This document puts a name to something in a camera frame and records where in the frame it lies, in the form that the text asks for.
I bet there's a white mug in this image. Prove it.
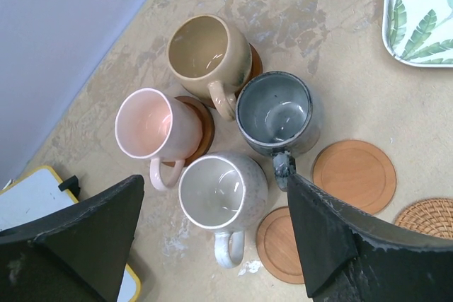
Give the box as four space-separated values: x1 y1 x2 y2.
178 151 268 269

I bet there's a leaf pattern tray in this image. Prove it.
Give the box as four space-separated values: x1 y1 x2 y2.
382 0 452 68

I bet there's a brown ringed wood coaster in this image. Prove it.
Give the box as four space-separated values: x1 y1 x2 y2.
248 45 263 80

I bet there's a pink mug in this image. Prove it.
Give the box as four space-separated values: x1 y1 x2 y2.
115 88 202 191

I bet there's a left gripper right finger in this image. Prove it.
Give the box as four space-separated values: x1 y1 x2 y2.
287 174 452 301

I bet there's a grey blue mug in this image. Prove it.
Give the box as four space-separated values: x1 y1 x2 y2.
236 71 323 192

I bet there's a light wood rimmed coaster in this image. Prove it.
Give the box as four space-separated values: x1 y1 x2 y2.
256 207 304 284

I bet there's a woven rattan coaster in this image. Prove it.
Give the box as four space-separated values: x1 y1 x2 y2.
394 198 453 240

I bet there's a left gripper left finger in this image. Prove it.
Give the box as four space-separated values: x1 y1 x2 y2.
1 175 144 301

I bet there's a light wood coaster smooth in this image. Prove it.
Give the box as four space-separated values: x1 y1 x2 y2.
312 140 396 214

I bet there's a small whiteboard wooden frame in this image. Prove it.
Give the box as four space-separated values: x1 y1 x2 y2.
1 166 142 301

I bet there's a tan ceramic mug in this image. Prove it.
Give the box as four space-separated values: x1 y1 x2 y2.
167 14 253 121

